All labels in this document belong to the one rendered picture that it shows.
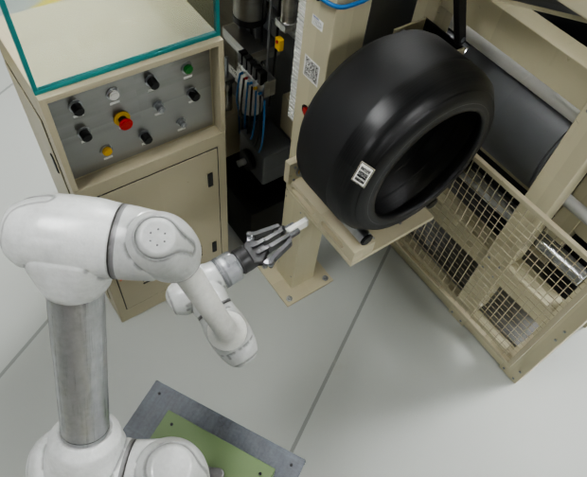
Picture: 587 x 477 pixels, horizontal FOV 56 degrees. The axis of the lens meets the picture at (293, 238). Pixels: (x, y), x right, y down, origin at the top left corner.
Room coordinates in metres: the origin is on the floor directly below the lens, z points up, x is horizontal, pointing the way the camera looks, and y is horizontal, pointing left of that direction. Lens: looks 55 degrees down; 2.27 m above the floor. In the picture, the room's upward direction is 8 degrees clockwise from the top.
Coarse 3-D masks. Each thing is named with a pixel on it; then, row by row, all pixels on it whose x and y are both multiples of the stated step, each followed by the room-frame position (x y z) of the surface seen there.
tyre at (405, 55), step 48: (384, 48) 1.21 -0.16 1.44; (432, 48) 1.23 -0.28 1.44; (336, 96) 1.11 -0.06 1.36; (384, 96) 1.07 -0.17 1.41; (432, 96) 1.07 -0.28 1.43; (480, 96) 1.16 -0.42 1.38; (336, 144) 1.01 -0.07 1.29; (384, 144) 0.98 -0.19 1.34; (432, 144) 1.35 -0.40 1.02; (480, 144) 1.24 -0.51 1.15; (336, 192) 0.95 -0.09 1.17; (384, 192) 1.21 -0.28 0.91; (432, 192) 1.16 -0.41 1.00
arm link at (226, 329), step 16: (192, 288) 0.57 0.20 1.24; (208, 288) 0.59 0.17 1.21; (208, 304) 0.57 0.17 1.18; (224, 304) 0.68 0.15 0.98; (208, 320) 0.56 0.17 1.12; (224, 320) 0.57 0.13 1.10; (240, 320) 0.64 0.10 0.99; (208, 336) 0.59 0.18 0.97; (224, 336) 0.56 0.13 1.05; (240, 336) 0.60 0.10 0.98; (224, 352) 0.57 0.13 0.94; (240, 352) 0.57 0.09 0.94; (256, 352) 0.59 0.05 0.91
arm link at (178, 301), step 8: (200, 264) 0.78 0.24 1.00; (208, 264) 0.78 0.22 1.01; (208, 272) 0.75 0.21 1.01; (216, 272) 0.76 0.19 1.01; (216, 280) 0.74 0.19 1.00; (168, 288) 0.70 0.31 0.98; (176, 288) 0.70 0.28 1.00; (216, 288) 0.72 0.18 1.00; (224, 288) 0.74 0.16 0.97; (168, 296) 0.68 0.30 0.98; (176, 296) 0.68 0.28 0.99; (184, 296) 0.68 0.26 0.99; (224, 296) 0.71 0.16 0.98; (176, 304) 0.66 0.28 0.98; (184, 304) 0.66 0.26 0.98; (192, 304) 0.67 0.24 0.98; (176, 312) 0.65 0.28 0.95; (184, 312) 0.65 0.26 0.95
